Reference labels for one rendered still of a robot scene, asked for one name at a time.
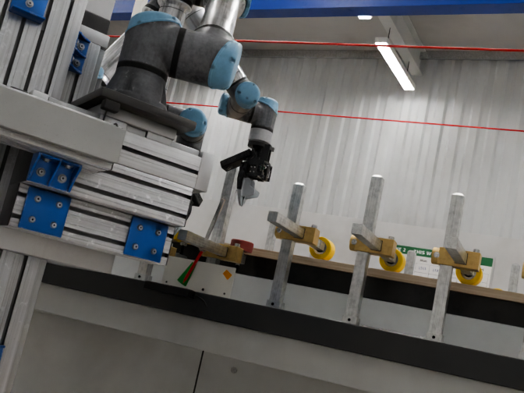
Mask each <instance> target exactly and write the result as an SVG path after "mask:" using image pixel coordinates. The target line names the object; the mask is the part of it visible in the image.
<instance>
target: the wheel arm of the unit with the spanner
mask: <svg viewBox="0 0 524 393"><path fill-rule="evenodd" d="M177 239H179V240H182V241H183V242H186V243H189V244H191V245H193V246H196V247H199V248H201V249H203V250H206V251H208V252H211V253H214V254H216V255H218V256H223V257H226V253H227V250H228V248H227V247H225V246H222V245H220V244H218V243H215V242H213V241H211V240H209V239H206V238H204V237H202V236H200V235H197V234H195V233H193V232H190V231H188V230H184V229H180V230H179V234H178V237H177ZM245 261H246V256H245V255H243V256H242V259H241V264H245Z"/></svg>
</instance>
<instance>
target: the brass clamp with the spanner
mask: <svg viewBox="0 0 524 393"><path fill-rule="evenodd" d="M219 244H220V243H219ZM220 245H222V246H225V247H227V248H228V250H227V253H226V257H223V256H218V255H216V254H214V253H211V252H208V251H206V252H203V253H202V255H201V256H202V257H212V258H216V259H219V260H223V261H228V262H233V263H237V264H241V259H242V256H243V249H242V248H240V247H237V246H230V245H225V244H220Z"/></svg>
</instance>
